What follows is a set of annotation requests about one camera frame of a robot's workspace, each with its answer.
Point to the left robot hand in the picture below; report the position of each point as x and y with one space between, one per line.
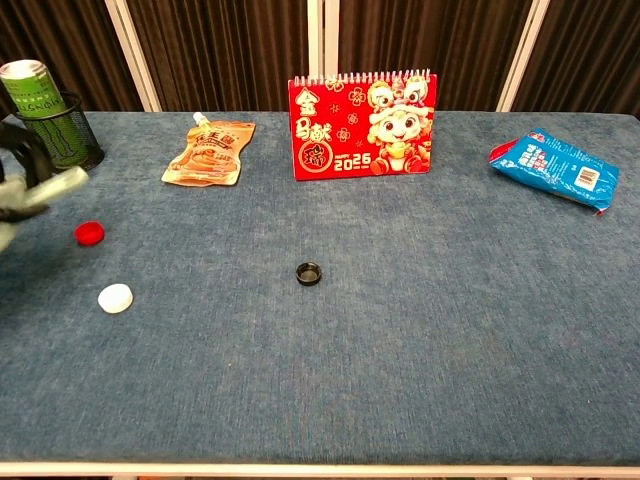
11 190

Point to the red bottle cap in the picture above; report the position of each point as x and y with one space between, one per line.
90 233

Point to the white bottle cap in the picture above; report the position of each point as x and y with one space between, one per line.
115 298

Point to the black bottle cap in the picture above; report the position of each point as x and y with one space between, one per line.
308 274

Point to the black mesh pen holder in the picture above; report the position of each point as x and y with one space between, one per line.
82 142

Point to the green drink can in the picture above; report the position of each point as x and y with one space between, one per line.
30 85

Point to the orange spout pouch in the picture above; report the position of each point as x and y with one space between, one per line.
210 155

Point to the dark brown curtain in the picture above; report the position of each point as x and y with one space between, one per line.
225 50

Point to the red 2026 desk calendar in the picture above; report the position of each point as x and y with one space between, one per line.
350 130

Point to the blue fabric table cover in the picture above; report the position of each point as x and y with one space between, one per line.
400 325

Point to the blue snack bag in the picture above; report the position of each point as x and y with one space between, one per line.
555 165

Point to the white slanted frame post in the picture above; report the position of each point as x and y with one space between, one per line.
132 55
522 55

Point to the white upright frame post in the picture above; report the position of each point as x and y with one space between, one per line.
322 40

